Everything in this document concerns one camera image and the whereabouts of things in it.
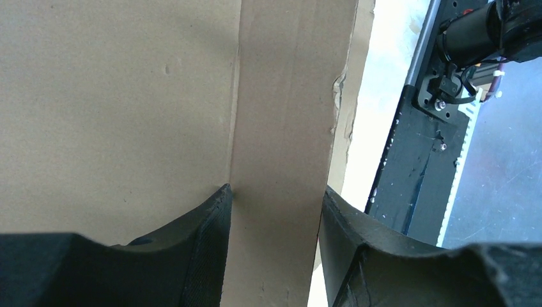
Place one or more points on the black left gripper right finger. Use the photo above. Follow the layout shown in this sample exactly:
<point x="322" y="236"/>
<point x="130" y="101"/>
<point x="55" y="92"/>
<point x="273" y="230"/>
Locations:
<point x="366" y="263"/>

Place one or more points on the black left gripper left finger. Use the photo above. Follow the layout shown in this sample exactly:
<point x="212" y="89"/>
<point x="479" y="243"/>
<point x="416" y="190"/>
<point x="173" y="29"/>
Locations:
<point x="179" y="264"/>

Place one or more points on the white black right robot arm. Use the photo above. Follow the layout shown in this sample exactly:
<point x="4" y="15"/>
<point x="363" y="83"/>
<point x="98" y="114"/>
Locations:
<point x="506" y="30"/>

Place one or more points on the large cardboard box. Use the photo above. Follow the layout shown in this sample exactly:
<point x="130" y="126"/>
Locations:
<point x="119" y="116"/>

